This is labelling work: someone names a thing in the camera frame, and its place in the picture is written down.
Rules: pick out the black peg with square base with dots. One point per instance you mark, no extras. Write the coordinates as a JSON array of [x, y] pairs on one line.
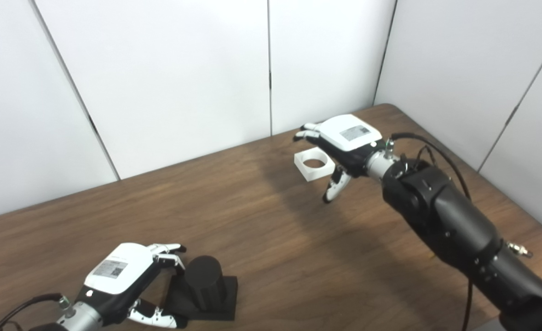
[[204, 282]]

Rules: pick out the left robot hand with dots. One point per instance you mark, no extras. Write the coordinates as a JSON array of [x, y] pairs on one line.
[[119, 276]]

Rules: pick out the white square piece with hole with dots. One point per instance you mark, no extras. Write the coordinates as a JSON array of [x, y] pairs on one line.
[[314, 174]]

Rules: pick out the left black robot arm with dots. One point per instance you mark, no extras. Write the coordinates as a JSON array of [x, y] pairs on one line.
[[75, 319]]

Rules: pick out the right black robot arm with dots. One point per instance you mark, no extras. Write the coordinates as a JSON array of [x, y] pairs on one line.
[[455, 230]]

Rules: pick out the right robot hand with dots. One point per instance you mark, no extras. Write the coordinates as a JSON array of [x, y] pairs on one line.
[[351, 138]]

